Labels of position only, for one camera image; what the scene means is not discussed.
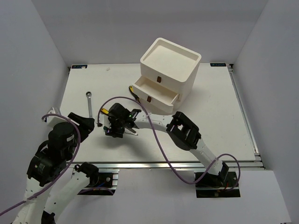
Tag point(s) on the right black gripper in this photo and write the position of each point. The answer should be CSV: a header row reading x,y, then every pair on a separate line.
x,y
111,131

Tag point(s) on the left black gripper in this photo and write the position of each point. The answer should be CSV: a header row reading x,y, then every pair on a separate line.
x,y
86,125

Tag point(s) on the green handle screwdriver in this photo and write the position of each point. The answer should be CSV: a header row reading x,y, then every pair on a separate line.
x,y
126,131

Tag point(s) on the silver ratchet wrench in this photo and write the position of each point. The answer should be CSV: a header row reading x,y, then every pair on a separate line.
x,y
89,96

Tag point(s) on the white drawer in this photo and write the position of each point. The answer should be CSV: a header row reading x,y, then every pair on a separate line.
x,y
155,94

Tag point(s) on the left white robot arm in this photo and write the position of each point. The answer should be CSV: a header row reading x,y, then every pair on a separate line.
x,y
51,160

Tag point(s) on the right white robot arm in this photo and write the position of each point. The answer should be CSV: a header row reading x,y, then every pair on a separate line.
x,y
182,131

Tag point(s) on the blue label left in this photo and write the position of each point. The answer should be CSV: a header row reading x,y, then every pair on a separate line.
x,y
79,66

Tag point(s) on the blue label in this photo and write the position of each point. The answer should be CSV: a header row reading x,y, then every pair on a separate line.
x,y
79,66
218,65

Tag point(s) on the white drawer cabinet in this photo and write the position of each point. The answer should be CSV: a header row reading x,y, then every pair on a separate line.
x,y
171,66

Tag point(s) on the blue label right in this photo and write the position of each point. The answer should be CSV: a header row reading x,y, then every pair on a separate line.
x,y
218,65

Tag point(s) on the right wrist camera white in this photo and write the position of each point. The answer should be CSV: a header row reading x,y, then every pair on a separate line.
x,y
102,120

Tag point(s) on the aluminium rail front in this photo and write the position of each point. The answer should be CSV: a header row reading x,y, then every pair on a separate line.
x,y
255,164

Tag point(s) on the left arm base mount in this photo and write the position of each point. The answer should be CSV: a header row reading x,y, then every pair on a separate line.
x,y
107,178

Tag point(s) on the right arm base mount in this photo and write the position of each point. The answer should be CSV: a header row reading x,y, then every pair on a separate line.
x,y
209,187

